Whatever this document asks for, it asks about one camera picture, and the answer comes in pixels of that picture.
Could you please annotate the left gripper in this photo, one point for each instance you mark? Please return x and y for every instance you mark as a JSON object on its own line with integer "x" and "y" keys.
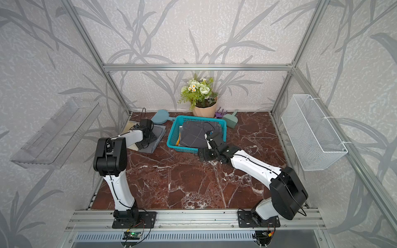
{"x": 153, "y": 137}

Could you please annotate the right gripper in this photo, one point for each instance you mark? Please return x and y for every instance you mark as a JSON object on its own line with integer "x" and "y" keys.
{"x": 205, "y": 157}

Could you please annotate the beige grey striped pillowcase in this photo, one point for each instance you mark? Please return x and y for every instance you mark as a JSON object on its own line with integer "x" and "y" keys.
{"x": 159, "y": 131}

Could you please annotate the dark grey checked pillowcase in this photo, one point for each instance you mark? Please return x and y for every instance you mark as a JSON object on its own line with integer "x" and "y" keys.
{"x": 193, "y": 133}

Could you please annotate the yellow Mickey Mouse pillowcase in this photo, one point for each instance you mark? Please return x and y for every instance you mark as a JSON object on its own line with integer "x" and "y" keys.
{"x": 178, "y": 140}

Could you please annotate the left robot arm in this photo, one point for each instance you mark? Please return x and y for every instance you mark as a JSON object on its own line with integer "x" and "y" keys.
{"x": 110, "y": 161}

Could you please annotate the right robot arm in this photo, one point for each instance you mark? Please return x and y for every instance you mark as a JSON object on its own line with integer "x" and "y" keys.
{"x": 287, "y": 193}

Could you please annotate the teal plastic basket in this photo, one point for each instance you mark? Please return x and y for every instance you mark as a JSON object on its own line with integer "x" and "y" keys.
{"x": 177, "y": 129}

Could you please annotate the green toy scoop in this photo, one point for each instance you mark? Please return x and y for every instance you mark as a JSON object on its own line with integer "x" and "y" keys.
{"x": 231, "y": 119}

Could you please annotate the purple pink toy rake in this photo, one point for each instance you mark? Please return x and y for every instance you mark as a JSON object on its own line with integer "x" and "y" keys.
{"x": 220, "y": 113}

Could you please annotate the potted artificial flower plant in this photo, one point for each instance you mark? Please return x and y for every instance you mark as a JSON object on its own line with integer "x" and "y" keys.
{"x": 199, "y": 93}

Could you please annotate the left green circuit board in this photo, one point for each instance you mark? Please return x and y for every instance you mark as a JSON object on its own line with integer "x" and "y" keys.
{"x": 132, "y": 235}

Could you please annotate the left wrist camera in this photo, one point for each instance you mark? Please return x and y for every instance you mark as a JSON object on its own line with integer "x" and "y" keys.
{"x": 146, "y": 124}

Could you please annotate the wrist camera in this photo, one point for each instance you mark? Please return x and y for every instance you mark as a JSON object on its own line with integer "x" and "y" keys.
{"x": 146, "y": 124}
{"x": 214, "y": 139}

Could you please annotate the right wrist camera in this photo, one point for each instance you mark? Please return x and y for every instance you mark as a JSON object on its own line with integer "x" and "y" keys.
{"x": 214, "y": 139}

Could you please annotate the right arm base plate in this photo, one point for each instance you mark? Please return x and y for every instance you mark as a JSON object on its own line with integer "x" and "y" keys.
{"x": 250, "y": 219}

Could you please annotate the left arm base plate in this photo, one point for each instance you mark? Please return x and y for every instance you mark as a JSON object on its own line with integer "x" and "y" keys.
{"x": 134, "y": 218}

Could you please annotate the right circuit board with wires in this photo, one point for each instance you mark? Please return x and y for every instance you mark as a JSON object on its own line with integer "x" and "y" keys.
{"x": 263, "y": 237}

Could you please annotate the white wire wall basket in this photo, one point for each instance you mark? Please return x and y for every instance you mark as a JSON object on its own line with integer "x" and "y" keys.
{"x": 314, "y": 139}

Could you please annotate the clear acrylic wall shelf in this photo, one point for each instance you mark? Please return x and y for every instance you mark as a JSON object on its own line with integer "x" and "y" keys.
{"x": 52, "y": 145}

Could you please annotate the aluminium front rail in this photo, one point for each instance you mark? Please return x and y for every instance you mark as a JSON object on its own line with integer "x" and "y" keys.
{"x": 189, "y": 219}

